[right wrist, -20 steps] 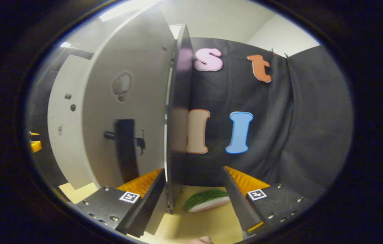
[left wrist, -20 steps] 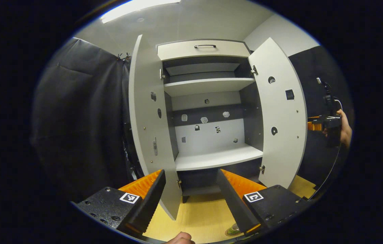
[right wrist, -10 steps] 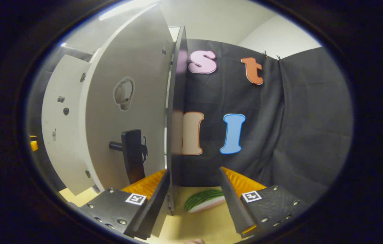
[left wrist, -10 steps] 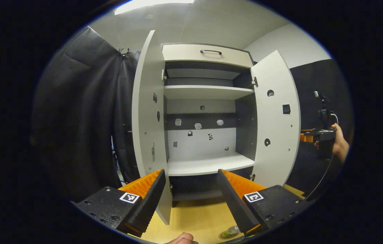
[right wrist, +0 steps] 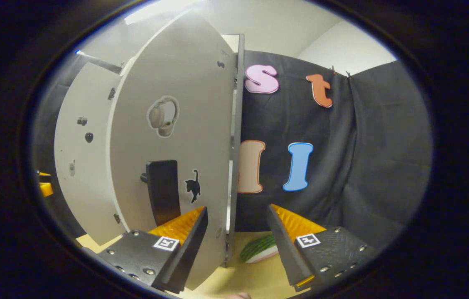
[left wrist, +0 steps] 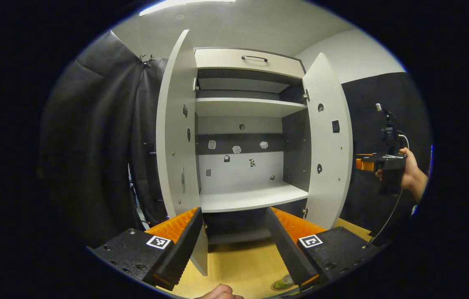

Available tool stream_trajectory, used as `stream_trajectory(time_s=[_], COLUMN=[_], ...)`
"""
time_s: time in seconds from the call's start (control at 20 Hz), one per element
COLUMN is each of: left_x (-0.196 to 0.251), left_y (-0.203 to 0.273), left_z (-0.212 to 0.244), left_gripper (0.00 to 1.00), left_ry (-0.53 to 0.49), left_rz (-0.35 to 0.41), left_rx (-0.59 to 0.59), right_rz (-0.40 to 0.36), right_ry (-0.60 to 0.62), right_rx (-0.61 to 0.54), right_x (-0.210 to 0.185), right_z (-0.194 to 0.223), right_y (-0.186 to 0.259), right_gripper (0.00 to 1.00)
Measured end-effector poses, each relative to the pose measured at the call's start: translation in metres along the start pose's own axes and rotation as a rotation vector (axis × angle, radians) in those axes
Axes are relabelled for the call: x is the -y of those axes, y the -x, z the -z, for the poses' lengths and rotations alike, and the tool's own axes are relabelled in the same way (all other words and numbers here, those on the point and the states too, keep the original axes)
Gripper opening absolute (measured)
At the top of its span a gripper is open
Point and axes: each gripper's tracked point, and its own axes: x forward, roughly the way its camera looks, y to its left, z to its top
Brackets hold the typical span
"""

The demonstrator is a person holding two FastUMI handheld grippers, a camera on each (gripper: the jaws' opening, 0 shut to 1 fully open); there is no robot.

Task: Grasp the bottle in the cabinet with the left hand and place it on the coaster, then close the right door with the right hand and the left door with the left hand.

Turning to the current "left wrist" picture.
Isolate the white cabinet door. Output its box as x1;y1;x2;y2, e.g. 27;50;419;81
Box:
155;29;209;277
302;52;354;230

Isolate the black cable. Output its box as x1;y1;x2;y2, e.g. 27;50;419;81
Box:
369;132;410;245

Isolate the ceiling light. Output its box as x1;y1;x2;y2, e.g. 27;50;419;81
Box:
139;0;237;17

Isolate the white grey cabinet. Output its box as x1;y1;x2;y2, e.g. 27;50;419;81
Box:
193;47;314;245

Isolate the white cabinet drawer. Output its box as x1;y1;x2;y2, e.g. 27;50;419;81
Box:
194;47;306;79

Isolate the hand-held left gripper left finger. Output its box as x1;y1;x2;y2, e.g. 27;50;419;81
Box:
89;207;204;291

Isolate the black backdrop cloth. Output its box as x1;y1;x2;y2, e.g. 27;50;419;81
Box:
339;71;432;245
37;30;170;248

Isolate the green label clear bottle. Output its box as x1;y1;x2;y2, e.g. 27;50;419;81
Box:
274;273;298;290

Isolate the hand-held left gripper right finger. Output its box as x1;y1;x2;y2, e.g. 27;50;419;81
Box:
265;207;380;291

